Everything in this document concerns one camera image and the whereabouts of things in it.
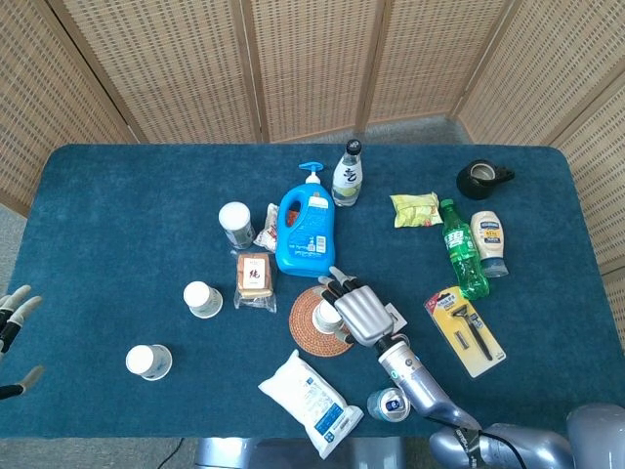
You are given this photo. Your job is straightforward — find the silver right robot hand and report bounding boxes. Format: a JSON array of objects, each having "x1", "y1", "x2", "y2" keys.
[{"x1": 317, "y1": 266, "x2": 397, "y2": 348}]

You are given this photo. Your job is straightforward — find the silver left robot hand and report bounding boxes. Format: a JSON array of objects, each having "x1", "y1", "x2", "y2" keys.
[{"x1": 0, "y1": 284, "x2": 46, "y2": 402}]

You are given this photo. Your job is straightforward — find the white paper cup green print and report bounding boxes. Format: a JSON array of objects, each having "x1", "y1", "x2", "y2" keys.
[
  {"x1": 312, "y1": 298, "x2": 346, "y2": 334},
  {"x1": 183, "y1": 280, "x2": 225, "y2": 320}
]

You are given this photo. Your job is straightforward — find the white paper cup blue print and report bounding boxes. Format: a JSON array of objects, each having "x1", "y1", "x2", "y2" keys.
[{"x1": 125, "y1": 343, "x2": 174, "y2": 382}]

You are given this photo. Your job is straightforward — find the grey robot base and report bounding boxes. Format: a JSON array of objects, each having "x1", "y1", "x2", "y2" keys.
[{"x1": 194, "y1": 436, "x2": 406, "y2": 469}]

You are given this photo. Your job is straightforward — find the small white cardboard box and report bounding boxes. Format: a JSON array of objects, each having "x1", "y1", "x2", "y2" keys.
[{"x1": 383, "y1": 302, "x2": 408, "y2": 327}]

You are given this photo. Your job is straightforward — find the round woven rattan coaster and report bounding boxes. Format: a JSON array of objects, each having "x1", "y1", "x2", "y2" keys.
[{"x1": 288, "y1": 285, "x2": 356, "y2": 359}]

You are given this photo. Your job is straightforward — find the blue detergent pump bottle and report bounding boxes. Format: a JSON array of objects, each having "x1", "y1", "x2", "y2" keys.
[{"x1": 274, "y1": 161, "x2": 337, "y2": 278}]

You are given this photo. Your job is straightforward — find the light blue drink can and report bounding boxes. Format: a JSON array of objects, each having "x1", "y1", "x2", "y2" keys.
[{"x1": 366, "y1": 386, "x2": 412, "y2": 423}]

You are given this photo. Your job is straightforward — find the razor in yellow blister pack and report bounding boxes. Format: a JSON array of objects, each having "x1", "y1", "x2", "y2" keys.
[{"x1": 423, "y1": 285, "x2": 508, "y2": 379}]

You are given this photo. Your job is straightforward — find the white powder bag blue print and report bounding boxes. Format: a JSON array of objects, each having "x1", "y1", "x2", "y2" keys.
[{"x1": 257, "y1": 348, "x2": 365, "y2": 460}]

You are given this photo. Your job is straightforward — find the yellow green snack bag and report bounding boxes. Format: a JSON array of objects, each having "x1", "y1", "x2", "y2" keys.
[{"x1": 389, "y1": 191, "x2": 443, "y2": 230}]

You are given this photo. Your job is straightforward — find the packaged brown cake slices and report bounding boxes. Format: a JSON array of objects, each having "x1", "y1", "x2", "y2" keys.
[{"x1": 232, "y1": 250, "x2": 278, "y2": 314}]

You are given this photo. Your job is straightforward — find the green soda bottle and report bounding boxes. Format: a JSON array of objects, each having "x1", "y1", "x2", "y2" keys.
[{"x1": 439, "y1": 197, "x2": 491, "y2": 301}]

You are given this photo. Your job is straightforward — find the blue tablecloth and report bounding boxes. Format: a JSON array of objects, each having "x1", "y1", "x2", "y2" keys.
[{"x1": 0, "y1": 143, "x2": 625, "y2": 440}]

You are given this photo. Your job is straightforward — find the white red snack packet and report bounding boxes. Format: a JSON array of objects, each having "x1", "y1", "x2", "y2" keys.
[{"x1": 252, "y1": 202, "x2": 280, "y2": 254}]

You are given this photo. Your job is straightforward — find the clear lime soda bottle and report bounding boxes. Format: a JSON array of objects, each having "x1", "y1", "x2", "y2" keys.
[{"x1": 331, "y1": 138, "x2": 365, "y2": 208}]

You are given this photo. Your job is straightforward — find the cream mayonnaise squeeze bottle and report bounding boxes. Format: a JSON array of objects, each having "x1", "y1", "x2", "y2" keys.
[{"x1": 470, "y1": 210, "x2": 510, "y2": 278}]

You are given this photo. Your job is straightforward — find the clear canister white lid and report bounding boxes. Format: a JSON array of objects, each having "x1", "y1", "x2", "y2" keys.
[{"x1": 217, "y1": 201, "x2": 257, "y2": 245}]

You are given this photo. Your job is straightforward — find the black cast iron teapot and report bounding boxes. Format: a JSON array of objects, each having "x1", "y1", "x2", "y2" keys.
[{"x1": 455, "y1": 158, "x2": 517, "y2": 201}]

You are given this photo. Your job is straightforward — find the woven rattan folding screen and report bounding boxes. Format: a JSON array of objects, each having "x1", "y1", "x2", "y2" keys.
[{"x1": 0, "y1": 0, "x2": 625, "y2": 343}]

